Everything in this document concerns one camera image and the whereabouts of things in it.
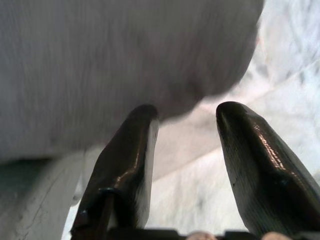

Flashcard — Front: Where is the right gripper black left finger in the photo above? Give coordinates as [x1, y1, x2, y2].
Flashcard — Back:
[71, 103, 161, 237]

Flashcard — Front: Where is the grey fabric sofa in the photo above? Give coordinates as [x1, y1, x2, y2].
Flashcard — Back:
[0, 0, 266, 161]

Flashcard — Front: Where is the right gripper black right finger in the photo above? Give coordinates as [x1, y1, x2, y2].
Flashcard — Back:
[215, 101, 320, 237]

